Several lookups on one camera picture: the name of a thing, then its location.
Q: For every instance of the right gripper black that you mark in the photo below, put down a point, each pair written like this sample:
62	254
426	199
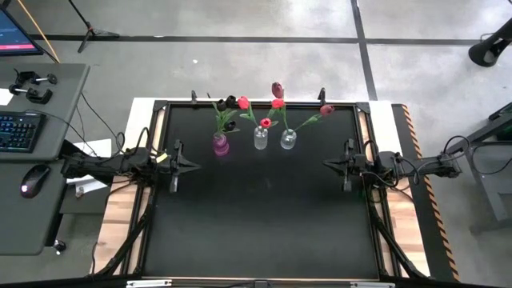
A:
354	166

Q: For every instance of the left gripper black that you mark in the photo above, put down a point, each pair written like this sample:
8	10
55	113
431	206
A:
174	166

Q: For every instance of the black artificial tulip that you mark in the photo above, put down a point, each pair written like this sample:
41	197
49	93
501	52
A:
229	126
221	105

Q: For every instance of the green leaf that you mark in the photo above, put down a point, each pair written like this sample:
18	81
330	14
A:
230	101

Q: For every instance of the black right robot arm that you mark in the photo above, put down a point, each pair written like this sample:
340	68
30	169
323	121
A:
424	167

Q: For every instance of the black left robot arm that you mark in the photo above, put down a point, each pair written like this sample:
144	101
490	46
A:
104	166

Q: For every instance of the purple ribbed glass vase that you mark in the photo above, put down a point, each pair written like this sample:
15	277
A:
221	144

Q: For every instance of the short clear glass bottle vase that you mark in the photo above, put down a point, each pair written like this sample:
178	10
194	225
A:
288	138

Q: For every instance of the tall clear cut-glass vase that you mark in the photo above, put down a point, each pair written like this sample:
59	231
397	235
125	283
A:
261	138

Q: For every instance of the black edge clamp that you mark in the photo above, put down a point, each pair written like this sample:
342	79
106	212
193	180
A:
194	96
321	95

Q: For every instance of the white paper sheets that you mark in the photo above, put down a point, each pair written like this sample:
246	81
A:
86	186

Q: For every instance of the black panel orange-striped edge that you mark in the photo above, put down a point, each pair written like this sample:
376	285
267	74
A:
437	248

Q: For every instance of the grey desk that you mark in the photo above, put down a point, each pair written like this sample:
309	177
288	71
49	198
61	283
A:
48	224

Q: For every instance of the black computer mouse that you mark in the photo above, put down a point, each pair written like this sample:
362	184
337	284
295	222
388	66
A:
35	180

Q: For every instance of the black tripod stand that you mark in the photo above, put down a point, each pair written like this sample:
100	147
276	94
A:
90	32

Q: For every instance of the black screw clamp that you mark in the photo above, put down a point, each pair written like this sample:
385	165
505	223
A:
34	77
36	95

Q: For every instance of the backlit black keyboard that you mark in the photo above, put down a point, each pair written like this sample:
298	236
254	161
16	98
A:
20	132

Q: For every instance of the black floor stand base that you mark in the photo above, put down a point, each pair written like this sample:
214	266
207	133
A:
486	50

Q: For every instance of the white paper note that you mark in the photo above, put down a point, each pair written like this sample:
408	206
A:
5	97

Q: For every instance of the computer monitor screen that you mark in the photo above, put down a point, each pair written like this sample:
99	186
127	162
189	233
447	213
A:
14	38

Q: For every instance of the black metal rig frame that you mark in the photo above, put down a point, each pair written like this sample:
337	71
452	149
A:
260	103

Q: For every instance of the silver metal bracket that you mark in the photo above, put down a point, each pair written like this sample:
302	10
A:
372	285
149	283

